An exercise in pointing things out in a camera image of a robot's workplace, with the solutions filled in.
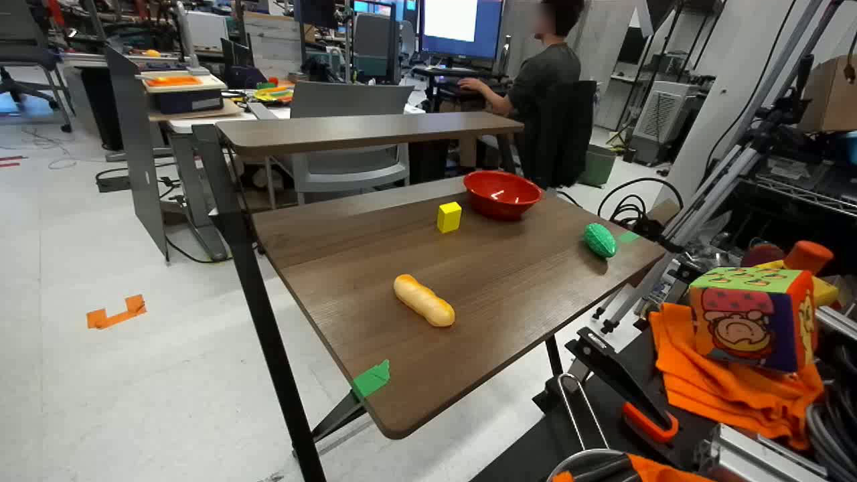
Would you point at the green bumpy gourd toy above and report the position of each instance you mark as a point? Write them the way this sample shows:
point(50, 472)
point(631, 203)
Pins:
point(601, 238)

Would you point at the seated person dark shirt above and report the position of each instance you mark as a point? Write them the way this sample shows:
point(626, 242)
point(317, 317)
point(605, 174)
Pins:
point(548, 88)

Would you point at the black office chair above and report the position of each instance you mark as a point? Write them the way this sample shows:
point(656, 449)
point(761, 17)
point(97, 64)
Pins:
point(30, 54)

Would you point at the orange plush toy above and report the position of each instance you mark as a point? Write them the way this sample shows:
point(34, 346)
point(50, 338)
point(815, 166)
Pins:
point(807, 255)

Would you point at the dark box orange top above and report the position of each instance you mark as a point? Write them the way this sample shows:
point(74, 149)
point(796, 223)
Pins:
point(183, 91)

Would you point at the tan bread roll toy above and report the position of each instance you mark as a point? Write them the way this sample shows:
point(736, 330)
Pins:
point(425, 299)

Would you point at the colourful plush cube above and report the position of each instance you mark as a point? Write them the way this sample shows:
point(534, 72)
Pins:
point(753, 317)

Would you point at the black table frame leg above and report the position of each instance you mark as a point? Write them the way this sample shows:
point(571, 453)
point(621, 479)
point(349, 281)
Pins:
point(262, 307)

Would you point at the orange cloth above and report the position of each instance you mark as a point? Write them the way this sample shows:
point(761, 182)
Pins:
point(713, 378)

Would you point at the red bowl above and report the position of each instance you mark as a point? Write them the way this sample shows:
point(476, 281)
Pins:
point(503, 196)

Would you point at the grey divider panel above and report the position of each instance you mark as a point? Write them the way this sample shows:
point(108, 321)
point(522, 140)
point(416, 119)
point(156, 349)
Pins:
point(136, 141)

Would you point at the large green tape patch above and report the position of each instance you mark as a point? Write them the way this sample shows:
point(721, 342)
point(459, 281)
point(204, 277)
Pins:
point(372, 378)

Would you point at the yellow cube block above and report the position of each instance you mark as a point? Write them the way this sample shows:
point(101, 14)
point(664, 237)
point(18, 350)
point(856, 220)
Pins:
point(448, 216)

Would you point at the grey chair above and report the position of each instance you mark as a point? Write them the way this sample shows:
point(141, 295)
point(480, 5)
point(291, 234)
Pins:
point(349, 164)

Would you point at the green bin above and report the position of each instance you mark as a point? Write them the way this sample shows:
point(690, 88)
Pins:
point(595, 164)

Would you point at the aluminium frame strut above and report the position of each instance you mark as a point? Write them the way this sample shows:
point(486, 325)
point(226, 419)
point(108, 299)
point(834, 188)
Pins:
point(745, 133)

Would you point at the cardboard box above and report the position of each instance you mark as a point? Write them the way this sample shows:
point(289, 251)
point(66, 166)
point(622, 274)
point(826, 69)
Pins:
point(831, 93)

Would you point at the long wooden side table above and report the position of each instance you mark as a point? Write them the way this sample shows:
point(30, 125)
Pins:
point(358, 129)

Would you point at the computer monitor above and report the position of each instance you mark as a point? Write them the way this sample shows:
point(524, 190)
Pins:
point(459, 26)

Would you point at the orange floor tape marker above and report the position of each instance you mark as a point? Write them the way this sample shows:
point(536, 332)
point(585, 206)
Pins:
point(115, 313)

